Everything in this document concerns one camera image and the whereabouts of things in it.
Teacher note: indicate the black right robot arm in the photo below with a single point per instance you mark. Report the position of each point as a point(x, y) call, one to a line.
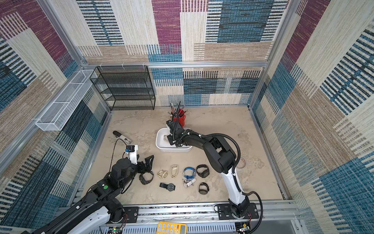
point(223, 154)

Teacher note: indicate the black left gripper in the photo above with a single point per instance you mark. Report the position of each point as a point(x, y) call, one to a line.
point(143, 169)

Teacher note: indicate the black flat analog watch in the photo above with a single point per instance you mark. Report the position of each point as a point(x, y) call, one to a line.
point(170, 187)

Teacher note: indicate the dark brown round watch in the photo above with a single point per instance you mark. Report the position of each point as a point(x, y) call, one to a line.
point(203, 188)

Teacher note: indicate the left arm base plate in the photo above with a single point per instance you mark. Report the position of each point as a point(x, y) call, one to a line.
point(129, 214)

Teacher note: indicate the silver metal watch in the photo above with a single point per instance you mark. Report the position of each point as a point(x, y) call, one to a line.
point(189, 182)

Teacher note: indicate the white wire mesh basket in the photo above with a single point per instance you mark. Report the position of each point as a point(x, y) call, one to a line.
point(58, 113)

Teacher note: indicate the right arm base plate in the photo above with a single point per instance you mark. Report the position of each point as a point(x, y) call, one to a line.
point(225, 213)

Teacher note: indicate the blue strap watch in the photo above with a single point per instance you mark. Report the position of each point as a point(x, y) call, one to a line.
point(189, 173)

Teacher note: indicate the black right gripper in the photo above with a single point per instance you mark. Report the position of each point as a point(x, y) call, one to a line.
point(171, 133)

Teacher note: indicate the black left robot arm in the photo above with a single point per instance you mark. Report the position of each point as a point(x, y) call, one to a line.
point(100, 205)

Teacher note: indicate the black wire mesh shelf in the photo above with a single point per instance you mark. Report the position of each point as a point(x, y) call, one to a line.
point(125, 87)

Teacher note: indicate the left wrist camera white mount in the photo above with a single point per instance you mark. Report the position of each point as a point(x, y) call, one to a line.
point(131, 150)

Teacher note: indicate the white plastic storage box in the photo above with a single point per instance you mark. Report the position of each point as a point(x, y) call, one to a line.
point(166, 147)

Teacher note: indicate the black chunky watch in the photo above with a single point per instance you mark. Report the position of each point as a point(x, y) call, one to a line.
point(146, 178)

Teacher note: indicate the red metal pen bucket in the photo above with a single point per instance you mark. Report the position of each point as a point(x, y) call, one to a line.
point(181, 118)

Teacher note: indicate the aluminium front rail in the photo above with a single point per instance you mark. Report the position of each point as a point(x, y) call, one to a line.
point(203, 212)

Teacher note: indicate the yellow teach pendant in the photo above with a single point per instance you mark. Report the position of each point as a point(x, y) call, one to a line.
point(171, 228)

